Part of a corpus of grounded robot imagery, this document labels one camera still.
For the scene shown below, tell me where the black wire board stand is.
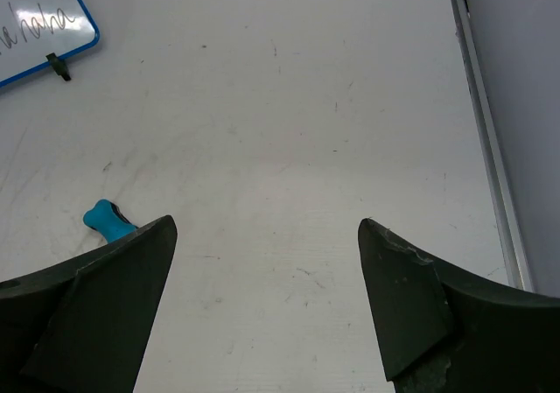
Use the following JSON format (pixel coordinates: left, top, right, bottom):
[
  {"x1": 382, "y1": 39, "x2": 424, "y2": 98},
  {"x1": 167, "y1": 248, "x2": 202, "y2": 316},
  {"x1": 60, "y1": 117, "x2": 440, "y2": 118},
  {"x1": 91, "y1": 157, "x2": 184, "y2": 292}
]
[{"x1": 46, "y1": 53, "x2": 72, "y2": 81}]

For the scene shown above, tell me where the blue framed whiteboard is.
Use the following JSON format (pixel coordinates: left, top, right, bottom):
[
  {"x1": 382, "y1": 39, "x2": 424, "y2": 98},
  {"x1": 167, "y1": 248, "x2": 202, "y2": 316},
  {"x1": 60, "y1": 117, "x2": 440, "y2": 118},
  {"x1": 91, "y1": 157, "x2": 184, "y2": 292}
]
[{"x1": 1, "y1": 0, "x2": 100, "y2": 86}]

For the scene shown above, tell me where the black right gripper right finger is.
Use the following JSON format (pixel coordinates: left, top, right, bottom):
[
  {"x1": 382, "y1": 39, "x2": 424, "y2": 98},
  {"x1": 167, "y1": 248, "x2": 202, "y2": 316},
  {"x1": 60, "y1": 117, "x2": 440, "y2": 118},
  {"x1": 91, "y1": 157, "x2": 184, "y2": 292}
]
[{"x1": 358, "y1": 219, "x2": 559, "y2": 392}]

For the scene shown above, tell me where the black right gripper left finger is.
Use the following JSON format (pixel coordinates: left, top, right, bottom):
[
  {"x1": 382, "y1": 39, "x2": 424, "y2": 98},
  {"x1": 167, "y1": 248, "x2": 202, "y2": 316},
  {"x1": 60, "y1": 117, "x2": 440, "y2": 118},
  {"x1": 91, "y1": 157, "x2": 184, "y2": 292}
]
[{"x1": 1, "y1": 215, "x2": 178, "y2": 392}]

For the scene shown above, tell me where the blue whiteboard eraser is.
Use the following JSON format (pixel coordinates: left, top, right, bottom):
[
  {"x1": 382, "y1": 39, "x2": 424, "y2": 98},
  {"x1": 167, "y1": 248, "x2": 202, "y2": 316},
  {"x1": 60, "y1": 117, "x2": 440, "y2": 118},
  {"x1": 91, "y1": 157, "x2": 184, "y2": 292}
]
[{"x1": 83, "y1": 199, "x2": 138, "y2": 243}]

